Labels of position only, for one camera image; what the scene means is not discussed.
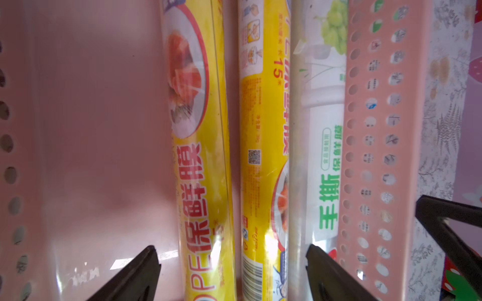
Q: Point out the pink plastic basket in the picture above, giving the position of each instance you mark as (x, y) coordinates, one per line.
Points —
(87, 178)

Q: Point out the yellow wrap roll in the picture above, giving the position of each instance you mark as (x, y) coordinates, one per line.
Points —
(193, 40)
(264, 65)

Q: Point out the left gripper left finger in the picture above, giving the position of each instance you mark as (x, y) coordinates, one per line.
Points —
(137, 281)

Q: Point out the white green wrap roll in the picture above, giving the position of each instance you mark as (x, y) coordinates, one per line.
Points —
(318, 73)

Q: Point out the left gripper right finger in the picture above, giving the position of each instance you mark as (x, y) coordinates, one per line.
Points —
(329, 281)

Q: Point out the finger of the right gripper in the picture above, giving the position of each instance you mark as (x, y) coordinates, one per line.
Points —
(431, 213)

